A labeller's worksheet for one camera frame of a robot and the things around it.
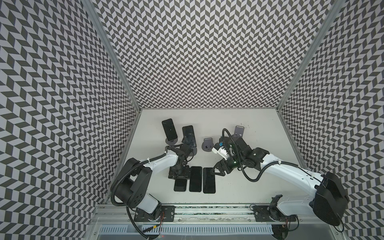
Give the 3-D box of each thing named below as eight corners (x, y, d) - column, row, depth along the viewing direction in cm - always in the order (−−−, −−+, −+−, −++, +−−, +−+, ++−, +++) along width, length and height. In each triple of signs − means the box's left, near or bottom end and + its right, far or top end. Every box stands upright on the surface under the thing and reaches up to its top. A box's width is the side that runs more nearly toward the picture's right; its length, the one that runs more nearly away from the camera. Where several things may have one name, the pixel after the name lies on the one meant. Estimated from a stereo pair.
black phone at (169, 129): (170, 146, 99) (166, 131, 86) (165, 136, 104) (160, 121, 91) (179, 141, 101) (176, 126, 88) (174, 132, 106) (170, 117, 93)
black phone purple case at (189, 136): (182, 149, 96) (181, 139, 87) (184, 135, 103) (182, 125, 94) (196, 149, 96) (195, 139, 87) (196, 135, 103) (196, 125, 94)
